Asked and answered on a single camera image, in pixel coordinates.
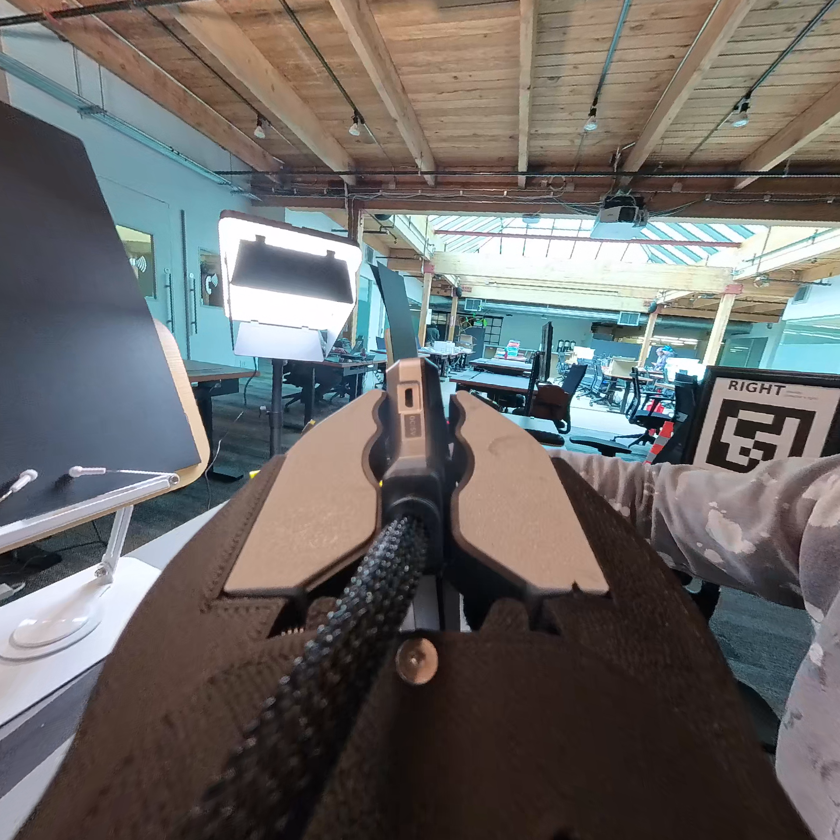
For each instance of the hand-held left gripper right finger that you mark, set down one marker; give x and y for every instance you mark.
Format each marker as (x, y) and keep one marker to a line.
(525, 512)

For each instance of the ceiling track spotlight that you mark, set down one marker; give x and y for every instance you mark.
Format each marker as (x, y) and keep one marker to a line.
(260, 128)
(741, 117)
(354, 126)
(590, 119)

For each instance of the orange traffic cone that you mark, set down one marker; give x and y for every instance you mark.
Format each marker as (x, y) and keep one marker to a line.
(663, 446)

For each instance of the framed marker sign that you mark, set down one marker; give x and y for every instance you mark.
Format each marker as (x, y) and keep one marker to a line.
(761, 426)

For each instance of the black chair armrest pad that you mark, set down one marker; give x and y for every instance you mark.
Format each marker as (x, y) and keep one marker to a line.
(543, 438)
(600, 447)

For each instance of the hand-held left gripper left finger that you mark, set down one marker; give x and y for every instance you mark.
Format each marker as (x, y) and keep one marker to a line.
(308, 512)

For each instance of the studio light panel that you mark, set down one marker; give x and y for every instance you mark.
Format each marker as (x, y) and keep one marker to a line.
(289, 308)

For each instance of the person's patterned grey hoodie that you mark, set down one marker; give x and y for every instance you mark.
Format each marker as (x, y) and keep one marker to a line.
(814, 722)

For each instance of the ceiling projector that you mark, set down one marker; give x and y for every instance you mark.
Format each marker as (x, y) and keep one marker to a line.
(617, 220)

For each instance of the person's right forearm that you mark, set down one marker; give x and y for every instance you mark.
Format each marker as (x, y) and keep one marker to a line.
(709, 518)

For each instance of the black computer monitor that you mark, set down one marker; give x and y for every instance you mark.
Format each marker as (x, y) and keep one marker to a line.
(547, 354)

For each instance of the wooden office desk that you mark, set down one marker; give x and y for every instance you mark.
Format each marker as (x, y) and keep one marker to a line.
(216, 374)

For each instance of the black office chair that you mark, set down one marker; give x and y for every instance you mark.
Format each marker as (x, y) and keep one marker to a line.
(656, 413)

